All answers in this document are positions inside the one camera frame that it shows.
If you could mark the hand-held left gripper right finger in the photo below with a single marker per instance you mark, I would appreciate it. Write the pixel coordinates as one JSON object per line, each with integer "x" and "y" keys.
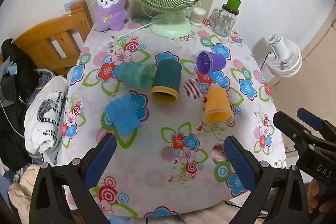
{"x": 241, "y": 163}

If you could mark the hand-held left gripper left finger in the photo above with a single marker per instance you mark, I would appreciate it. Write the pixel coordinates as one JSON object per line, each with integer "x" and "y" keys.
{"x": 101, "y": 161}

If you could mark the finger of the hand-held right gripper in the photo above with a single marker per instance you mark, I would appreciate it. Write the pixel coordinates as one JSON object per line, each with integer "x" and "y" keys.
{"x": 291, "y": 125}
{"x": 311, "y": 118}

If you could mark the orange cup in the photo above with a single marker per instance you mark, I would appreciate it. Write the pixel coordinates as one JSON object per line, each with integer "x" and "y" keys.
{"x": 218, "y": 103}

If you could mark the translucent teal cup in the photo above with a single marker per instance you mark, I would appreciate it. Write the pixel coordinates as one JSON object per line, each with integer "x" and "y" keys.
{"x": 131, "y": 74}

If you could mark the purple cup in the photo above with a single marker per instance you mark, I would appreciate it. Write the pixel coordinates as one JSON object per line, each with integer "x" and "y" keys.
{"x": 214, "y": 62}

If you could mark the dark teal cup yellow rim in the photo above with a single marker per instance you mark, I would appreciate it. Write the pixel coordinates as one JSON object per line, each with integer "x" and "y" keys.
{"x": 166, "y": 77}

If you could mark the person's right hand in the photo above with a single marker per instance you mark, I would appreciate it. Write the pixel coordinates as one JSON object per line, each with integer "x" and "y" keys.
{"x": 313, "y": 197}

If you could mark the blue fuzzy cloth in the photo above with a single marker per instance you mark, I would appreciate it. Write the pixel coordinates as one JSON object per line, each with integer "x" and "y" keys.
{"x": 122, "y": 115}

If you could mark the white floor fan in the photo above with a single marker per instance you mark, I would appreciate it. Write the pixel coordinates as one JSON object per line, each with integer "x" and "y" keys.
{"x": 286, "y": 56}

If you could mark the white printed shirt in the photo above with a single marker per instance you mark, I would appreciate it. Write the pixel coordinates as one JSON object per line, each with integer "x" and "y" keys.
{"x": 44, "y": 119}

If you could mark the floral tablecloth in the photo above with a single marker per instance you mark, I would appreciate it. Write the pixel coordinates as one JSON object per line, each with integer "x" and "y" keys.
{"x": 162, "y": 116}

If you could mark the beige cloth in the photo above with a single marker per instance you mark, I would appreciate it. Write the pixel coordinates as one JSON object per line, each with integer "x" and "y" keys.
{"x": 22, "y": 187}

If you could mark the grey garment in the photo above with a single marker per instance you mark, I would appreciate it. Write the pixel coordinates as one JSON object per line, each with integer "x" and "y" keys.
{"x": 43, "y": 79}

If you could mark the black garment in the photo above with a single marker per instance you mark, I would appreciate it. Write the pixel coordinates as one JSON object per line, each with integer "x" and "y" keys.
{"x": 13, "y": 92}

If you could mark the glass mug with green lid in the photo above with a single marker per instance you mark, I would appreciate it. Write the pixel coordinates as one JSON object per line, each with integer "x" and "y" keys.
{"x": 224, "y": 22}

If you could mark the wooden chair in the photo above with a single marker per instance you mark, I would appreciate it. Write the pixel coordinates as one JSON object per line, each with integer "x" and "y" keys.
{"x": 39, "y": 35}

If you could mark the clear cotton swab container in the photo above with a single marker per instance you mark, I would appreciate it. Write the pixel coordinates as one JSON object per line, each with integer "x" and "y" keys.
{"x": 197, "y": 16}

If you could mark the purple plush toy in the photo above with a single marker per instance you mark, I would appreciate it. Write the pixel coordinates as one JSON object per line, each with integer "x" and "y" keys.
{"x": 110, "y": 16}

